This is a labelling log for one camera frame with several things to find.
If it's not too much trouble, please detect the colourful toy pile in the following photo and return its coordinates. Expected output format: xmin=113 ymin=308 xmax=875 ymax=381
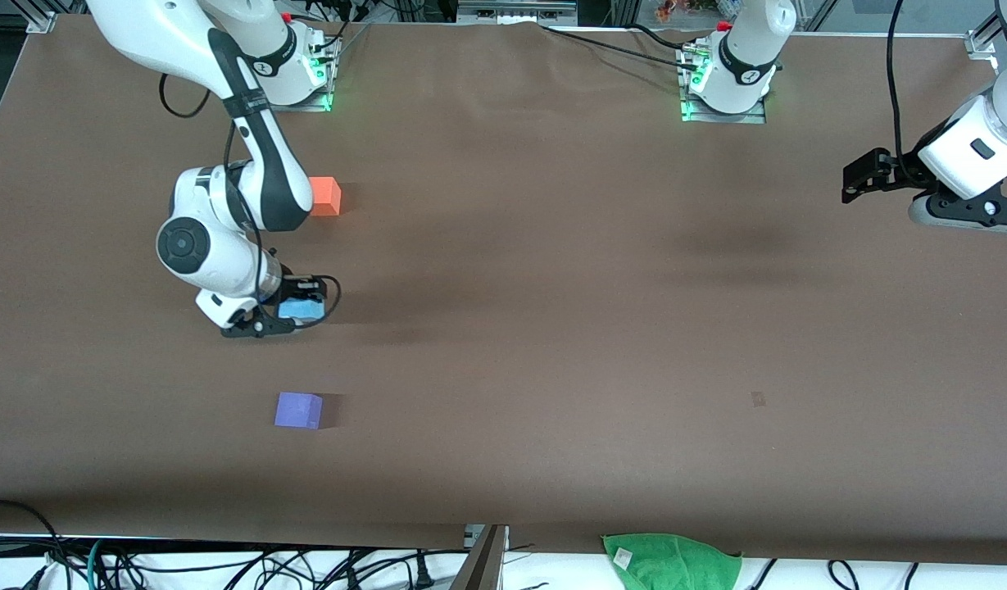
xmin=655 ymin=0 xmax=721 ymax=24

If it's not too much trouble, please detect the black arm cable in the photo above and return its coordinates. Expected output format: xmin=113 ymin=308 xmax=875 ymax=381
xmin=886 ymin=0 xmax=923 ymax=178
xmin=158 ymin=72 xmax=211 ymax=119

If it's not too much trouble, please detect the green cloth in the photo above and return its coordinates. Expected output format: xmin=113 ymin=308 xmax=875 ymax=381
xmin=601 ymin=533 xmax=743 ymax=590

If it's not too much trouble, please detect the silver metal box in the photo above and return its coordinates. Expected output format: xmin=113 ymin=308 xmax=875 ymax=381
xmin=456 ymin=0 xmax=579 ymax=24

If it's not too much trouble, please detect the orange block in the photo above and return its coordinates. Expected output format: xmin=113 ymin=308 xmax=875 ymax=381
xmin=308 ymin=176 xmax=342 ymax=217

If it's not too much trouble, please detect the black looped floor cable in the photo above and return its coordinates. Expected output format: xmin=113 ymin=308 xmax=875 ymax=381
xmin=0 ymin=499 xmax=71 ymax=590

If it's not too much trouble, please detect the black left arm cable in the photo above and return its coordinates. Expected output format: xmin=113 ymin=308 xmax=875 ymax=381
xmin=886 ymin=0 xmax=923 ymax=178

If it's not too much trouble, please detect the brown table cover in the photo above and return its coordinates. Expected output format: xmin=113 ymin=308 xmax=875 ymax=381
xmin=0 ymin=15 xmax=1007 ymax=566

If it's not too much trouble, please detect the black plug cable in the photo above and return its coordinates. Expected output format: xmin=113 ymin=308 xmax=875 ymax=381
xmin=405 ymin=551 xmax=440 ymax=590

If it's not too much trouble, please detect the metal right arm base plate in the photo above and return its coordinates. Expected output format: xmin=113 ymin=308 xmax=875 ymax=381
xmin=247 ymin=37 xmax=341 ymax=113

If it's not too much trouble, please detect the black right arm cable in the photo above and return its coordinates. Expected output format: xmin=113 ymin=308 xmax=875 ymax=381
xmin=158 ymin=72 xmax=211 ymax=119

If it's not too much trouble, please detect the aluminium profile post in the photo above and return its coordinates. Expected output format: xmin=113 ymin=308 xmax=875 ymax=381
xmin=450 ymin=524 xmax=510 ymax=590

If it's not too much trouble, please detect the aluminium frame corner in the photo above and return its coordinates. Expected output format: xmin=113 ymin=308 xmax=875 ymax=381
xmin=965 ymin=0 xmax=1007 ymax=60
xmin=7 ymin=0 xmax=90 ymax=34

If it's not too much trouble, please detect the purple block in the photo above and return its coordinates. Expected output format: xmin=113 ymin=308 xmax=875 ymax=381
xmin=274 ymin=392 xmax=324 ymax=430

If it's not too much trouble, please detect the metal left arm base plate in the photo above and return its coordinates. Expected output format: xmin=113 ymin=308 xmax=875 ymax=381
xmin=679 ymin=41 xmax=768 ymax=125

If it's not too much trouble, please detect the black base cable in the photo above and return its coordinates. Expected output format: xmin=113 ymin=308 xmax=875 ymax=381
xmin=540 ymin=25 xmax=701 ymax=73
xmin=626 ymin=22 xmax=694 ymax=52

